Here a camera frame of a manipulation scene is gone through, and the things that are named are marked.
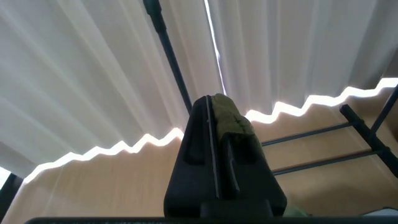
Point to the beige curtain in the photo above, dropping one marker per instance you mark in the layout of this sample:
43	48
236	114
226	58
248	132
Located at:
77	77

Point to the black clothes rack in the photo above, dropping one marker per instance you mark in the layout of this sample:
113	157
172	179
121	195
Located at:
170	53

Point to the green printed shirt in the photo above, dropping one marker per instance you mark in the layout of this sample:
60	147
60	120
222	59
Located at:
228	118

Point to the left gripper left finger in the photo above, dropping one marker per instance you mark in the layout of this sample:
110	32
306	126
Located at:
192	161

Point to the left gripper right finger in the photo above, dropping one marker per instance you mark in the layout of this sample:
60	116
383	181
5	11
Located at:
252	180

